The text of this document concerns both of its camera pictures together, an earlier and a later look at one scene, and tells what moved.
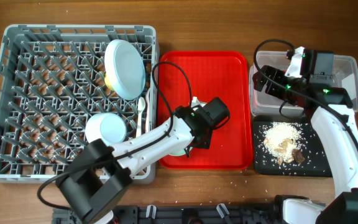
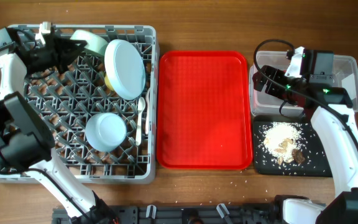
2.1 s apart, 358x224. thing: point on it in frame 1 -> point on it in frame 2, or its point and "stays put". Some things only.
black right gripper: (276, 74) stays put
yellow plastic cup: (107, 82) stays put
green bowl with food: (181, 153) -> (96, 44)
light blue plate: (123, 64) stays put
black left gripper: (206, 145) -> (62, 48)
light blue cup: (109, 127) stays put
